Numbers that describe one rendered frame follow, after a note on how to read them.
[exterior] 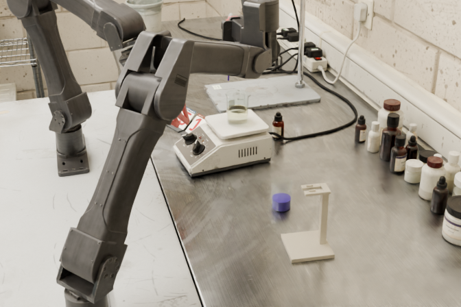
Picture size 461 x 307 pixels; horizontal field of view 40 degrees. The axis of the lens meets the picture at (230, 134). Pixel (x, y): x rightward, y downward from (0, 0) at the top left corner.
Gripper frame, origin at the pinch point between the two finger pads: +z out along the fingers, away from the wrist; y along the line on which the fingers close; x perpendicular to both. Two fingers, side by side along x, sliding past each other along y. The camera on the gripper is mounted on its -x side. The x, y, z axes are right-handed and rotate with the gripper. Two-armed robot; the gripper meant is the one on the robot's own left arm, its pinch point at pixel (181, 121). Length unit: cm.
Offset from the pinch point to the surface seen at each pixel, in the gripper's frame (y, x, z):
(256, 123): -10.7, -8.5, 12.2
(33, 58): 153, -135, 27
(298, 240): -24.2, 25.0, 16.2
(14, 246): 21.6, 36.0, -8.4
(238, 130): -8.3, -4.0, 9.5
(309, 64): -5, -64, 37
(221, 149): -5.1, 1.0, 9.5
